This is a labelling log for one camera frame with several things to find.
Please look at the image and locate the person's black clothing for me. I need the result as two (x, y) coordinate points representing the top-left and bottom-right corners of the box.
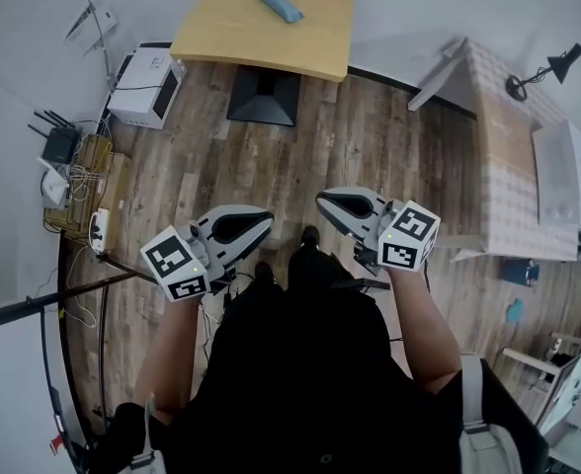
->
(103, 244), (551, 474)

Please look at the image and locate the teal small object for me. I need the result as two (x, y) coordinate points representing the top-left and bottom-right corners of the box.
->
(506, 297), (526, 325)

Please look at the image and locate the white wooden rack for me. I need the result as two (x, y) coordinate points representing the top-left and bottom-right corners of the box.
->
(501, 331), (581, 468)

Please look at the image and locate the black router with antennas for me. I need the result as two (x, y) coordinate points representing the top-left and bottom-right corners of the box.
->
(27, 109), (81, 166)

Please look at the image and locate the black tripod pole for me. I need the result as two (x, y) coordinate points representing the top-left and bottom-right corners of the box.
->
(0, 254), (159, 336)

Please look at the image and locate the white power strip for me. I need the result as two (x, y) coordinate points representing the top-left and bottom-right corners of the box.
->
(88, 206), (112, 256)

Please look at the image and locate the person's left black shoe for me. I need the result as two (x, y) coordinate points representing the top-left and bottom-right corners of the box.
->
(253, 261), (278, 286)

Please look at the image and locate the white wooden board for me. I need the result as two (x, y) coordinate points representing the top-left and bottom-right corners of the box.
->
(407, 37), (470, 114)

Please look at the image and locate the grey backpack strap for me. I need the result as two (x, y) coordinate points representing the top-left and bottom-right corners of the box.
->
(457, 353), (522, 474)
(129, 391), (169, 474)

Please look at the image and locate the blue umbrella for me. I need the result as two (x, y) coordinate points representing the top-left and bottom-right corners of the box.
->
(243, 0), (305, 25)

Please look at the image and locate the blue printed card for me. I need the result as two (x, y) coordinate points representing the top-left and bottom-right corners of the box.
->
(499, 257), (541, 288)

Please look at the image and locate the brown cardboard box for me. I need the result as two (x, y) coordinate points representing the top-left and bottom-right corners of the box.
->
(41, 133), (133, 240)

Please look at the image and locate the person's right forearm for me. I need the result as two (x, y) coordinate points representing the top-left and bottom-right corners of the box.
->
(386, 263), (465, 398)

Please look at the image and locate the white flat appliance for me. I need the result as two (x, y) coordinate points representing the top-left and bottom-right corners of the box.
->
(531, 118), (581, 232)

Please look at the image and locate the wooden table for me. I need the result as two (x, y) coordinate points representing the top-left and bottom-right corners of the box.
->
(170, 0), (355, 83)

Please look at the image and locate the white network device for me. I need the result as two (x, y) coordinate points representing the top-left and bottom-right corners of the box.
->
(40, 159), (73, 212)

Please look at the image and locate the person's left forearm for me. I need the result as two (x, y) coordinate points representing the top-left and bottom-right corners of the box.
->
(132, 283), (208, 427)

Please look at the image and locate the white cable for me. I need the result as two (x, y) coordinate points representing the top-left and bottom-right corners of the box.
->
(55, 244), (105, 333)

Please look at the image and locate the black desk lamp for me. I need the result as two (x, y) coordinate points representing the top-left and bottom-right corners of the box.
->
(505, 42), (581, 102)

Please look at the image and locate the checked cloth covered table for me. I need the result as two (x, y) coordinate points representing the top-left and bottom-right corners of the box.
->
(447, 37), (581, 265)

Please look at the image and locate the white printer box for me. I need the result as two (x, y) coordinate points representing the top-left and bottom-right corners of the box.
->
(107, 41), (185, 131)

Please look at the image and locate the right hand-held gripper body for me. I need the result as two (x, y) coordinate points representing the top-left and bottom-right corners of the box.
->
(353, 199), (442, 277)

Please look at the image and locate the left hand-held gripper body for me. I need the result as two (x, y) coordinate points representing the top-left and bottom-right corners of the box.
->
(139, 212), (238, 303)

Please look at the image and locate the black table base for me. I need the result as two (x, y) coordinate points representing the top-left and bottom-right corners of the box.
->
(226, 64), (302, 128)

